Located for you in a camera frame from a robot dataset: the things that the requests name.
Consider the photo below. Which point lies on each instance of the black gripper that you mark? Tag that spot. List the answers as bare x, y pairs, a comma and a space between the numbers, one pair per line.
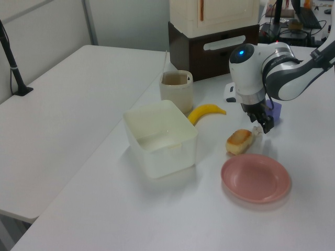
255, 109

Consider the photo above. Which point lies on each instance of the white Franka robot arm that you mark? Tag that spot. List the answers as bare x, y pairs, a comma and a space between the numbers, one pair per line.
264, 70

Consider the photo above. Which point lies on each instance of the crumpled white paper ball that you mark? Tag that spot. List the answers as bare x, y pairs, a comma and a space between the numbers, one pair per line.
257, 131

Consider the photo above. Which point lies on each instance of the purple cube block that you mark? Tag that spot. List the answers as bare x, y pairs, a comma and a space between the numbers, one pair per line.
277, 112

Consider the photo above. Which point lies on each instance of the toasted bread piece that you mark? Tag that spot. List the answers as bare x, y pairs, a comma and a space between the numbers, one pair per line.
238, 141

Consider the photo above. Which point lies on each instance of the yellow toy banana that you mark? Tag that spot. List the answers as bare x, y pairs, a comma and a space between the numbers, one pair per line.
205, 112

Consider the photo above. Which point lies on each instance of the pink plastic plate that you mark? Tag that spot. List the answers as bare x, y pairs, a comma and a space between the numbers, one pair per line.
255, 177

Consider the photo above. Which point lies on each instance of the dark brown drawer box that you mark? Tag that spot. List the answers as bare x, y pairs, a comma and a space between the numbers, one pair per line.
204, 55

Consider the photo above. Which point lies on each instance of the black electronics box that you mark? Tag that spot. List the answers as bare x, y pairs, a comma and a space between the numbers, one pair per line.
290, 35

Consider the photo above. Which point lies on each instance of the white plastic storage box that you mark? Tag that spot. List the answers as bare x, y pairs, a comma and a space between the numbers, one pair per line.
159, 136

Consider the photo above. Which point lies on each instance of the black monitor stand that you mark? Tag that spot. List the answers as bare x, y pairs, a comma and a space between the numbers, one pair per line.
277, 13

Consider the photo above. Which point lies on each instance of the black keyboard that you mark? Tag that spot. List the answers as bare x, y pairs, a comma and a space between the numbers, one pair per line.
308, 17

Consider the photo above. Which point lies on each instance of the cream toy cabinet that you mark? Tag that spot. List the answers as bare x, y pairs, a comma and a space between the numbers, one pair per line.
217, 14

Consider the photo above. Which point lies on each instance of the black camera stand pole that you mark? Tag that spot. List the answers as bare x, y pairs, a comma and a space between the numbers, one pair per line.
13, 65

